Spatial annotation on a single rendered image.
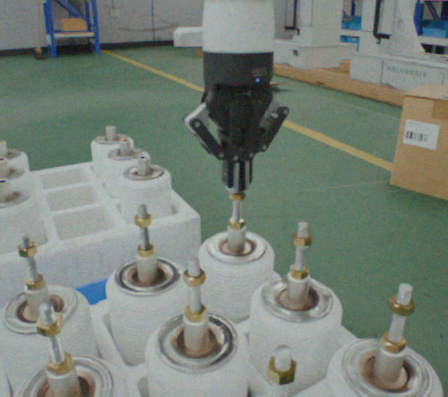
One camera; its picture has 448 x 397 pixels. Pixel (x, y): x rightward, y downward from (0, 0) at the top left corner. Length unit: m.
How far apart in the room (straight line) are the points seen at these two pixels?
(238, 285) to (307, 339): 0.12
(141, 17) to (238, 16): 6.19
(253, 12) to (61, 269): 0.50
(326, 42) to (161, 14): 3.60
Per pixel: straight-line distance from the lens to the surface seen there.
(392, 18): 3.03
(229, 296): 0.52
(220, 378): 0.38
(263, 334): 0.44
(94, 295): 0.73
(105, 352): 0.51
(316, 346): 0.44
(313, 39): 3.51
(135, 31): 6.58
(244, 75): 0.42
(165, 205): 0.77
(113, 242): 0.73
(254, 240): 0.54
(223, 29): 0.42
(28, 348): 0.44
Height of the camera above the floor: 0.53
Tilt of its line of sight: 22 degrees down
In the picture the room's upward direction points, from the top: straight up
